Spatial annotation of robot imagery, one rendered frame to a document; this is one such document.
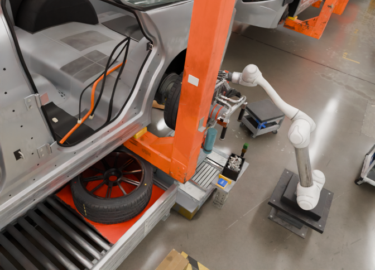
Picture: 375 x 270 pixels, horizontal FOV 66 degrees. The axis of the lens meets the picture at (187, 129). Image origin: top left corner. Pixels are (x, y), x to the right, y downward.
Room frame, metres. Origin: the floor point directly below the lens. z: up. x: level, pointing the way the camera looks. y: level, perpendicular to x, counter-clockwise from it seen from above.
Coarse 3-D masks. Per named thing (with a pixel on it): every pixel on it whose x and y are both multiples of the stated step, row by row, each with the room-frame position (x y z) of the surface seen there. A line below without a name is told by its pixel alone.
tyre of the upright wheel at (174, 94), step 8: (176, 80) 2.05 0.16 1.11; (176, 88) 2.00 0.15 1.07; (168, 96) 1.97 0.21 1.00; (176, 96) 1.95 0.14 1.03; (168, 104) 1.94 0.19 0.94; (176, 104) 1.92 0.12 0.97; (168, 112) 1.93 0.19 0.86; (176, 112) 1.89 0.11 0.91; (168, 120) 1.94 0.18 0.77; (208, 120) 2.25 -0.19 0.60
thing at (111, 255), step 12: (168, 192) 1.47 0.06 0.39; (156, 204) 1.34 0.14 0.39; (144, 216) 1.21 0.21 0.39; (132, 228) 1.10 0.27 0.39; (144, 228) 1.17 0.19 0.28; (120, 240) 0.99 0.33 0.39; (132, 240) 1.06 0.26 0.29; (108, 252) 0.89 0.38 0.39; (120, 252) 0.94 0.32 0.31; (96, 264) 0.80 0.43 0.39; (108, 264) 0.84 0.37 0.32
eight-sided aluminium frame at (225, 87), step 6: (216, 84) 2.13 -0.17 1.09; (222, 84) 2.14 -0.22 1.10; (228, 84) 2.27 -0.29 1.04; (216, 90) 2.05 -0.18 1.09; (222, 90) 2.32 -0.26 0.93; (228, 90) 2.29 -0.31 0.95; (210, 120) 2.21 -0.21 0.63; (216, 120) 2.21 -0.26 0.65; (210, 126) 2.15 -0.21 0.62; (204, 132) 2.04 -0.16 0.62
